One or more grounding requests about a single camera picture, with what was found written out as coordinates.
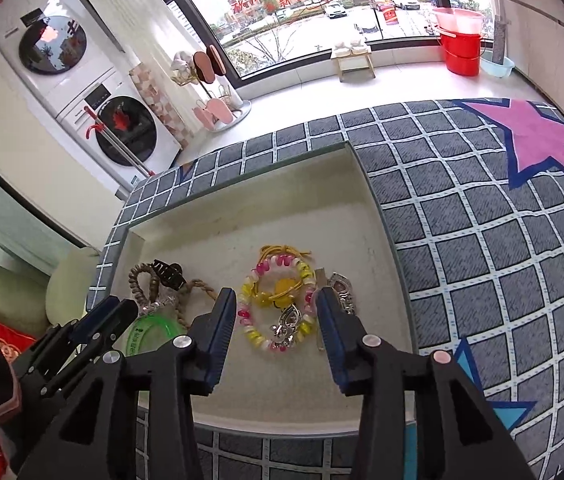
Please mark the pink basin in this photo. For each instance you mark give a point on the pink basin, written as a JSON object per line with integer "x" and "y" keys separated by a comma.
{"x": 459, "y": 20}

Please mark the silver metal hair clip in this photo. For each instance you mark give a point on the silver metal hair clip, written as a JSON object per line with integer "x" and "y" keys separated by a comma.
{"x": 341, "y": 287}

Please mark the white tumble dryer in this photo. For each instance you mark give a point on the white tumble dryer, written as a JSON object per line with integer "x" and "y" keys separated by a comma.
{"x": 52, "y": 45}

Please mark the grey checked star rug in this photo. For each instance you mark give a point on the grey checked star rug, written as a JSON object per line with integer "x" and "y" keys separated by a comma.
{"x": 486, "y": 240}

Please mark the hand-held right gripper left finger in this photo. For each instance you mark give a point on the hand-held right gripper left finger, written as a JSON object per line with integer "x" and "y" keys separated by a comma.
{"x": 224, "y": 332}

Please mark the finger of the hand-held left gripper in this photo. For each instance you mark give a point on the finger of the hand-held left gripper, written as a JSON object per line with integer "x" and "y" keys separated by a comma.
{"x": 103, "y": 311}
{"x": 126, "y": 312}

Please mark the white low cabinet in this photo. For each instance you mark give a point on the white low cabinet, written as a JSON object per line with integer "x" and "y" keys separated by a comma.
{"x": 551, "y": 35}

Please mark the grey leaning board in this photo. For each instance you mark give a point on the grey leaning board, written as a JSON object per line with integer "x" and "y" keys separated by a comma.
{"x": 501, "y": 40}

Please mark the black hair clip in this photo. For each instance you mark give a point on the black hair clip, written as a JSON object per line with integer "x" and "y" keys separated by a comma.
{"x": 169, "y": 272}

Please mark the beige shallow tray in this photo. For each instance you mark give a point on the beige shallow tray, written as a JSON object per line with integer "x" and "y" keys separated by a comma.
{"x": 272, "y": 200}

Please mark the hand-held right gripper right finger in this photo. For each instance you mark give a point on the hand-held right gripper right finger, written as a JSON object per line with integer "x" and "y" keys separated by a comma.
{"x": 331, "y": 342}

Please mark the green plastic bangle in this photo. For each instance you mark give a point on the green plastic bangle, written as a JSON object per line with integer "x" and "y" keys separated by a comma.
{"x": 154, "y": 330}

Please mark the cream sofa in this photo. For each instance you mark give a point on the cream sofa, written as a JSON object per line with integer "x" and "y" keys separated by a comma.
{"x": 62, "y": 290}

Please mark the slipper rack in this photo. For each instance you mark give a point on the slipper rack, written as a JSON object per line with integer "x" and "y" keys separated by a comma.
{"x": 212, "y": 110}

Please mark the checked folded board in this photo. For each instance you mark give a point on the checked folded board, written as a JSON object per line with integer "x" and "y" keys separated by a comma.
{"x": 159, "y": 100}

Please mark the red bucket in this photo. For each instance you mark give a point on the red bucket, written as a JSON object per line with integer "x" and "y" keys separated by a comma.
{"x": 461, "y": 55}

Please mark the mop with red clip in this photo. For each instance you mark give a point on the mop with red clip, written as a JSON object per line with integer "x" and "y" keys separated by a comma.
{"x": 112, "y": 137}

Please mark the red patterned cushion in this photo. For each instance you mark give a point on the red patterned cushion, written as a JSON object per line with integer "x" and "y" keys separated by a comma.
{"x": 12, "y": 340}

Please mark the light blue basin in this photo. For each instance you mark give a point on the light blue basin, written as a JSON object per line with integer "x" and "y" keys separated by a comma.
{"x": 497, "y": 67}

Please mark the white washing machine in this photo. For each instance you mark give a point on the white washing machine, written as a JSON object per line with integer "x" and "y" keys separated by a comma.
{"x": 127, "y": 125}

